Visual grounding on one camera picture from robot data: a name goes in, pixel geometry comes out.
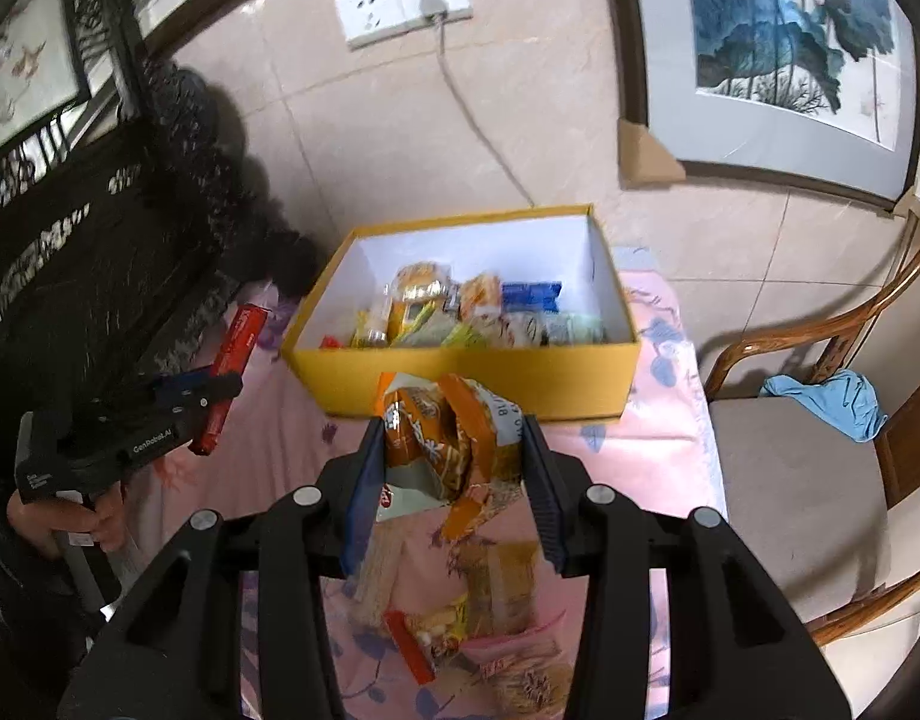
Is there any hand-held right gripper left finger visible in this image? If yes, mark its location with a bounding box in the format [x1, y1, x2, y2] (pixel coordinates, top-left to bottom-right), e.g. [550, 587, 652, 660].
[55, 412, 390, 720]

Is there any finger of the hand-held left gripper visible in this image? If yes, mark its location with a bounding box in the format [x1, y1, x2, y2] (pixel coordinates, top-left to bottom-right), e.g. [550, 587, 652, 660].
[171, 372, 245, 430]
[152, 366, 216, 403]

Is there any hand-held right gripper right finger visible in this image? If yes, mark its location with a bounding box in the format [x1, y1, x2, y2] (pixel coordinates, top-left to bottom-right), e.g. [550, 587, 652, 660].
[520, 412, 855, 720]

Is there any red snack packet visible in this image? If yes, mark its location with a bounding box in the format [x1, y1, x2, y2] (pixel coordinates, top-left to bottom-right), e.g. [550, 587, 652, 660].
[188, 304, 270, 457]

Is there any orange snack packet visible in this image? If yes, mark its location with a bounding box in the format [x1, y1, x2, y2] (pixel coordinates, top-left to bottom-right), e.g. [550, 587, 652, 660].
[374, 371, 525, 541]

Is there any pile of snack packets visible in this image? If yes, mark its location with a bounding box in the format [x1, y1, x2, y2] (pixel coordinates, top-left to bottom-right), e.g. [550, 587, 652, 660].
[321, 259, 611, 350]
[344, 510, 581, 720]

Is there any yellow cardboard box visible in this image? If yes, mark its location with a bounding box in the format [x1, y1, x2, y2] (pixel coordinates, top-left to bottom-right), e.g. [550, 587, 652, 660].
[280, 202, 642, 422]

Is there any person's left hand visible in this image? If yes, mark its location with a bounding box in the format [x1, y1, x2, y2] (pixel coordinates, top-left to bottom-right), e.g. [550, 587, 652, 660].
[6, 481, 127, 556]

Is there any pink printed tablecloth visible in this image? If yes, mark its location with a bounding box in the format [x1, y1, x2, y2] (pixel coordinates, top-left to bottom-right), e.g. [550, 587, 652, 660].
[115, 244, 729, 720]

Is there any dark carved wooden screen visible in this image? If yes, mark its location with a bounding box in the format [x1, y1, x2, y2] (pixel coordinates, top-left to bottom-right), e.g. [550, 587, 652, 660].
[0, 0, 320, 410]

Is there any wooden chair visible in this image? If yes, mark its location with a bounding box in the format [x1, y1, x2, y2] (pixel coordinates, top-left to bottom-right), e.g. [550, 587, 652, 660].
[698, 187, 920, 647]

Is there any blue cloth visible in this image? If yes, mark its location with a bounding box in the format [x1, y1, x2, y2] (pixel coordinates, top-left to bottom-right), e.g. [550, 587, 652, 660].
[760, 369, 889, 444]

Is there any embroidered fish flower panel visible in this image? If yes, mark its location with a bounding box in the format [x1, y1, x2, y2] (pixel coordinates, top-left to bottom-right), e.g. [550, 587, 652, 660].
[0, 0, 91, 160]

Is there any framed lotus painting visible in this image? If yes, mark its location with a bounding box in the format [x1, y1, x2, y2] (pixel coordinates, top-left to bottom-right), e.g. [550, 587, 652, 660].
[602, 0, 920, 212]

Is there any grey power cable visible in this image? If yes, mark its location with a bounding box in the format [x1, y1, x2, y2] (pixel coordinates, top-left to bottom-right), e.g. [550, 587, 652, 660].
[433, 19, 540, 208]

